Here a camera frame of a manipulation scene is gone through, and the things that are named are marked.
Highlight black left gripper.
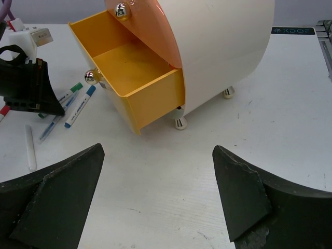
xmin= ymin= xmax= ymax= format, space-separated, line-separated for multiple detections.
xmin=1 ymin=45 xmax=65 ymax=116

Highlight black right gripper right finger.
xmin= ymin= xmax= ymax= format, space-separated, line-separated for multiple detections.
xmin=212 ymin=145 xmax=331 ymax=248

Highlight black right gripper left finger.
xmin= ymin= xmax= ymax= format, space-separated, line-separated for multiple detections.
xmin=1 ymin=143 xmax=105 ymax=248

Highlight blue cap white marker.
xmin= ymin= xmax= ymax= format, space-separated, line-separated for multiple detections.
xmin=64 ymin=85 xmax=96 ymax=129

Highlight green cap white marker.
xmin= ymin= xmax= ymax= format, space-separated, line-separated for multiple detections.
xmin=38 ymin=82 xmax=83 ymax=119

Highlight red cap marker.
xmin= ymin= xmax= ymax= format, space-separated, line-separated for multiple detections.
xmin=0 ymin=105 xmax=10 ymax=121

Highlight white pen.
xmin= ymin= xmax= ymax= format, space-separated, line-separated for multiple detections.
xmin=24 ymin=124 xmax=37 ymax=172

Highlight yellow drawer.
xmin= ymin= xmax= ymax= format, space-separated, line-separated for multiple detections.
xmin=69 ymin=11 xmax=185 ymax=134

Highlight pink top drawer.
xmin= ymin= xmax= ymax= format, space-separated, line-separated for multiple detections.
xmin=104 ymin=0 xmax=182 ymax=68

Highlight cream round drawer cabinet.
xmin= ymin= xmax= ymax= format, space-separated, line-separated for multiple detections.
xmin=159 ymin=0 xmax=275 ymax=130

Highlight dark XDOF logo sticker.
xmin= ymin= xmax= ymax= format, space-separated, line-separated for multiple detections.
xmin=271 ymin=26 xmax=316 ymax=35

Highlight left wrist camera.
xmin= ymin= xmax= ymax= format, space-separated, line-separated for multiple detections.
xmin=9 ymin=27 xmax=53 ymax=63

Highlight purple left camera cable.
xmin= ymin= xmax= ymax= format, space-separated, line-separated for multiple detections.
xmin=0 ymin=0 xmax=16 ymax=21

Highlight aluminium table edge rail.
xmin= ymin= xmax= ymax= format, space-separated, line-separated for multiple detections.
xmin=315 ymin=20 xmax=332 ymax=80

